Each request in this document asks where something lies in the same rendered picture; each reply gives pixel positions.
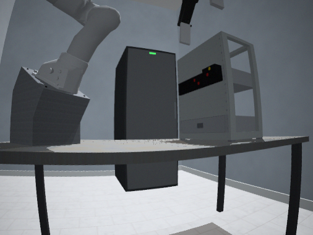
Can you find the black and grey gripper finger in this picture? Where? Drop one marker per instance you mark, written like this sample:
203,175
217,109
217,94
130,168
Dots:
217,3
185,16

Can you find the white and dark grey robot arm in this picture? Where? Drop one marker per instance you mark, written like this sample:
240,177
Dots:
66,72

